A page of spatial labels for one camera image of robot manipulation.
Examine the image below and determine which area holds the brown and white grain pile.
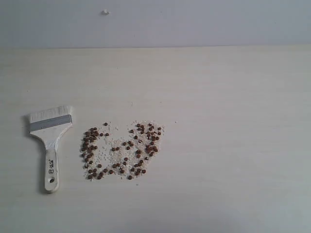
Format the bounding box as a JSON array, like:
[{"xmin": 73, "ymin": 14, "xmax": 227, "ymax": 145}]
[{"xmin": 80, "ymin": 121, "xmax": 165, "ymax": 181}]

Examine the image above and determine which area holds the white paint brush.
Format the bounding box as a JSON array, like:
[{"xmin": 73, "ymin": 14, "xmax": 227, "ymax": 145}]
[{"xmin": 27, "ymin": 105, "xmax": 73, "ymax": 194}]

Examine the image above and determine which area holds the small white wall fixture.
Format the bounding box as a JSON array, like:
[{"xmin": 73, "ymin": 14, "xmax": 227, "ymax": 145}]
[{"xmin": 102, "ymin": 9, "xmax": 110, "ymax": 15}]

